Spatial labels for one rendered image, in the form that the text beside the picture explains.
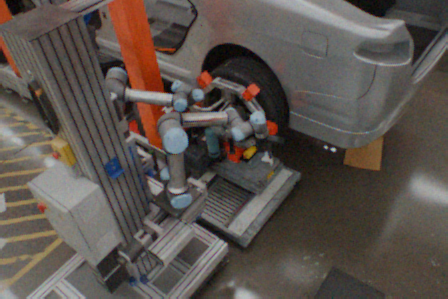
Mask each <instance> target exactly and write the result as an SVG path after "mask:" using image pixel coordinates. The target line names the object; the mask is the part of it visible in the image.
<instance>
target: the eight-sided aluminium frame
mask: <svg viewBox="0 0 448 299"><path fill-rule="evenodd" d="M214 87H218V88H220V89H224V90H225V91H228V92H231V93H233V94H237V96H239V98H240V99H241V100H242V101H243V102H244V104H245V105H246V107H247V108H249V111H251V113H254V112H257V111H259V112H261V113H263V115H264V116H265V112H264V111H263V108H261V106H259V105H258V103H257V102H256V101H255V99H254V98H253V99H251V101H249V102H248V101H246V99H244V97H243V96H242V93H243V92H244V91H245V90H246V88H245V87H244V86H242V85H238V84H236V83H234V82H230V81H228V80H224V79H222V78H216V79H215V80H213V81H212V82H211V83H210V84H209V85H207V87H205V88H204V89H202V92H203V93H204V98H203V99H202V100H201V101H200V105H201V108H209V107H210V104H209V94H208V92H209V91H211V89H214ZM218 137H220V138H221V139H222V140H223V141H224V140H225V141H227V142H228V136H226V134H223V135H218ZM233 140H234V145H235V146H238V147H239V148H243V149H246V148H249V147H250V146H253V145H255V144H256V141H255V140H254V137H252V138H251V139H248V140H245V139H242V140H239V141H236V140H235V139H234V137H233Z"/></svg>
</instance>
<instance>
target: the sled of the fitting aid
mask: <svg viewBox="0 0 448 299"><path fill-rule="evenodd" d="M227 156H228V153H227V150H225V152H224V153H223V154H222V156H221V157H220V158H219V159H218V160H216V162H214V164H212V165H211V167H212V171H213V172H214V173H216V174H218V175H220V176H223V177H224V178H227V179H228V180H230V181H232V182H234V183H237V184H238V185H239V186H242V187H243V188H246V189H247V190H250V191H251V192H253V193H256V194H257V195H261V194H262V193H263V191H264V190H265V189H266V188H267V187H268V186H269V185H270V183H271V182H272V181H273V180H274V179H275V177H276V176H277V175H278V174H280V172H281V171H282V169H283V162H281V161H280V163H279V164H277V167H275V169H273V170H272V172H271V173H270V174H269V175H268V177H267V178H266V179H265V180H264V181H263V183H261V185H258V184H257V183H254V182H253V181H250V180H249V179H246V178H244V177H242V176H239V175H238V174H235V173H234V172H232V171H230V170H228V169H225V168H224V167H221V162H222V161H223V160H224V159H225V157H227Z"/></svg>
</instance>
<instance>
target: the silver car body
mask: <svg viewBox="0 0 448 299"><path fill-rule="evenodd" d="M69 1H71V0H4V2H5V3H6V5H7V8H8V10H9V13H10V14H11V15H12V16H13V17H14V16H17V15H19V14H21V13H23V14H24V13H27V12H28V11H32V10H33V9H34V8H37V7H39V6H42V5H44V4H47V3H49V4H54V5H55V6H60V5H61V4H65V3H66V2H69ZM143 2H144V8H145V11H146V14H147V20H148V23H149V29H150V32H151V35H152V41H153V44H154V50H155V53H156V56H157V62H158V65H159V71H160V74H161V78H164V79H165V80H169V81H171V82H175V81H176V80H179V81H181V82H183V83H184V84H185V85H188V87H191V88H192V89H201V90H202V87H201V85H199V83H198V82H197V80H196V78H197V77H199V75H200V68H201V64H202V59H203V58H204V55H205V54H206V52H207V51H208V50H209V49H210V48H211V47H213V46H214V45H216V44H219V43H222V42H233V43H236V44H241V45H242V46H244V47H247V48H249V49H251V50H252V51H253V52H255V53H256V54H258V55H259V56H261V58H262V59H263V60H264V61H266V63H268V65H269V66H270V67H271V68H272V69H273V71H274V72H275V74H276V75H277V77H278V78H279V80H280V82H281V83H282V86H283V87H284V91H285V92H286V94H287V99H288V101H289V108H290V115H291V118H290V125H289V128H291V129H294V130H296V131H298V132H302V133H303V134H307V135H309V136H313V137H314V138H316V139H320V140H322V141H325V142H327V143H331V144H332V145H335V146H338V147H341V148H359V147H362V146H365V145H367V144H370V143H372V141H375V140H376V139H378V138H379V137H380V136H382V135H383V134H384V133H386V132H387V131H388V130H389V129H390V128H391V127H392V126H393V125H394V124H395V123H396V122H397V121H398V120H399V118H400V117H402V115H403V114H404V112H405V111H406V110H407V109H408V108H409V106H410V105H411V104H412V102H413V101H414V99H415V98H416V97H417V95H418V94H419V92H420V91H421V90H422V88H423V86H425V83H427V81H428V80H429V79H430V77H431V76H432V74H433V73H434V72H435V70H436V69H437V68H438V66H439V65H440V63H441V62H442V61H443V59H444V58H445V56H446V54H448V0H143ZM88 24H89V25H91V26H93V27H97V28H96V29H95V34H96V38H95V41H96V45H97V46H98V48H99V51H98V52H100V53H104V54H105V55H107V56H111V57H113V58H116V59H118V60H120V61H123V56H122V53H121V49H120V46H119V44H118V39H117V37H116V32H115V29H114V27H113V22H112V20H111V15H110V12H109V10H108V5H107V4H106V5H103V6H102V7H99V8H98V9H96V10H93V11H92V12H91V18H90V19H89V22H88ZM123 62H124V61H123Z"/></svg>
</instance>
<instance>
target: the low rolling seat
mask: <svg viewBox="0 0 448 299"><path fill-rule="evenodd" d="M313 299H387V295H386V294H384V293H383V292H381V291H379V290H378V289H375V288H374V287H371V286H370V285H369V284H366V283H364V282H363V281H361V280H359V279H356V278H355V277H354V276H351V275H350V274H347V273H346V272H344V271H342V270H341V269H338V268H336V267H335V266H331V268H330V269H329V272H328V273H327V276H325V278H324V280H323V281H322V283H321V285H320V287H319V288H318V289H317V292H316V293H315V295H314V296H313Z"/></svg>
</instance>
